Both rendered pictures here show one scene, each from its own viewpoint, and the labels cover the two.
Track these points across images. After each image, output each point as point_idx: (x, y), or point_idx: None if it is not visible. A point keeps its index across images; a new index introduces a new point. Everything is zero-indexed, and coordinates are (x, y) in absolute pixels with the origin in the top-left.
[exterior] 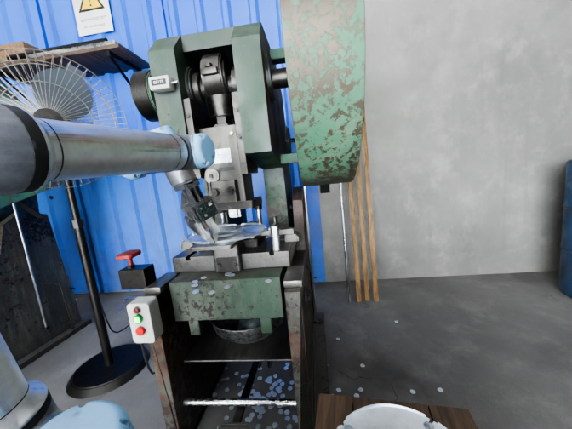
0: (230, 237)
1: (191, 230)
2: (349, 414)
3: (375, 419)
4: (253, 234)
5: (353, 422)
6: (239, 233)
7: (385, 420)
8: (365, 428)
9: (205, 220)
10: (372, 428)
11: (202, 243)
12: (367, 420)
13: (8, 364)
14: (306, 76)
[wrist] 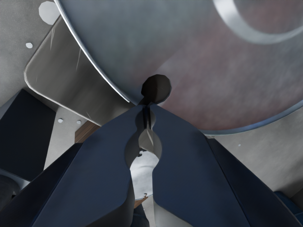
0: (226, 74)
1: (29, 184)
2: (145, 151)
3: (154, 156)
4: (267, 124)
5: (144, 153)
6: (286, 38)
7: (157, 159)
8: (146, 158)
9: (157, 225)
10: (149, 159)
11: (99, 72)
12: (151, 155)
13: None
14: None
